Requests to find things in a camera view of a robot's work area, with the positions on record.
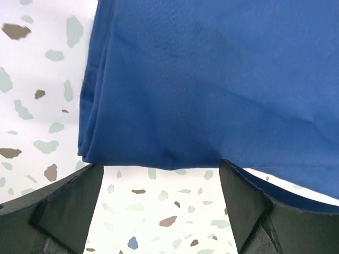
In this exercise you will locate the blue surgical cloth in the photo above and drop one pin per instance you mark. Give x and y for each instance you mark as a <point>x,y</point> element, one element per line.
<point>187,84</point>

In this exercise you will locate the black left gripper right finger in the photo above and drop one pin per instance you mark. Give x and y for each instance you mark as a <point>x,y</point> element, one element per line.
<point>265,218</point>

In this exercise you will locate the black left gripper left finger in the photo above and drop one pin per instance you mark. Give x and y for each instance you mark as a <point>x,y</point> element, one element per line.
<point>52,219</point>

